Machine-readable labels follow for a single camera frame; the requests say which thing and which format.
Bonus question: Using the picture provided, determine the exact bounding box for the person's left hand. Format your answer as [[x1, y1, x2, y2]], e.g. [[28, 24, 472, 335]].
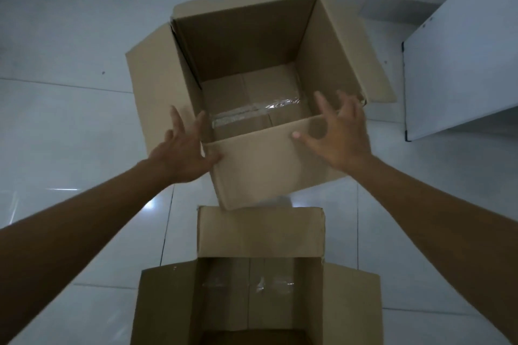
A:
[[150, 105, 225, 185]]

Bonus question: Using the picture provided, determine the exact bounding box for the person's right hand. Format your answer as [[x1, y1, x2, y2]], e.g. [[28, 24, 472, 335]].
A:
[[291, 90, 375, 175]]

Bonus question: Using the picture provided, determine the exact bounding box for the large cardboard box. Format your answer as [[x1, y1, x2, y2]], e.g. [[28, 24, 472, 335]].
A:
[[125, 0, 397, 212]]

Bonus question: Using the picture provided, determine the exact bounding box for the person's left forearm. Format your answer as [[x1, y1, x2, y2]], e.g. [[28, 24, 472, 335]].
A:
[[0, 157, 175, 345]]

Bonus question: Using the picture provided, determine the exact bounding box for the person's right forearm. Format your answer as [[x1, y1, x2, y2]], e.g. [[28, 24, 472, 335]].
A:
[[344, 154, 518, 345]]

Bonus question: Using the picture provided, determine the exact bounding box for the small open cardboard box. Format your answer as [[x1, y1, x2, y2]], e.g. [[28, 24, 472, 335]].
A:
[[130, 206, 383, 345]]

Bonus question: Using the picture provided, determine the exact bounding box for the white flat board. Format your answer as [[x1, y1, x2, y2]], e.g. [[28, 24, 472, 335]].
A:
[[401, 0, 518, 142]]

